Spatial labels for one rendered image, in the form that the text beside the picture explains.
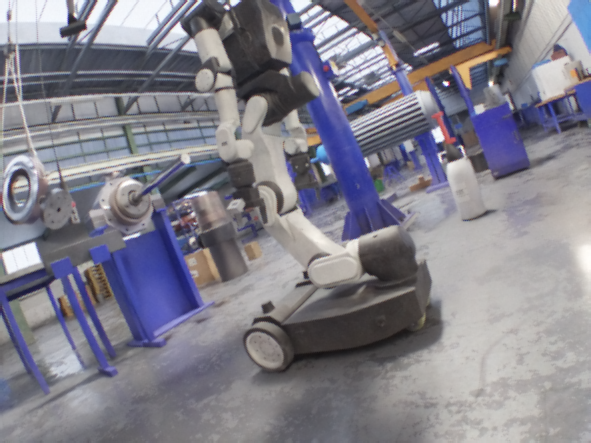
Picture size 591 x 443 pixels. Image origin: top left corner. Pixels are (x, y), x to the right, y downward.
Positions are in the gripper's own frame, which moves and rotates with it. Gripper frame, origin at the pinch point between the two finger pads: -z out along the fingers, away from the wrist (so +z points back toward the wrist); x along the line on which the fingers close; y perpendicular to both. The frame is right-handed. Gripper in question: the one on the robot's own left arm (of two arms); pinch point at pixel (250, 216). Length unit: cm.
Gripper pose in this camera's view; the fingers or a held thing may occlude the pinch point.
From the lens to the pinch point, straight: 112.1
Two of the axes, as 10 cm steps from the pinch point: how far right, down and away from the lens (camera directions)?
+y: -4.6, 2.3, -8.5
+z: -2.1, -9.7, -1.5
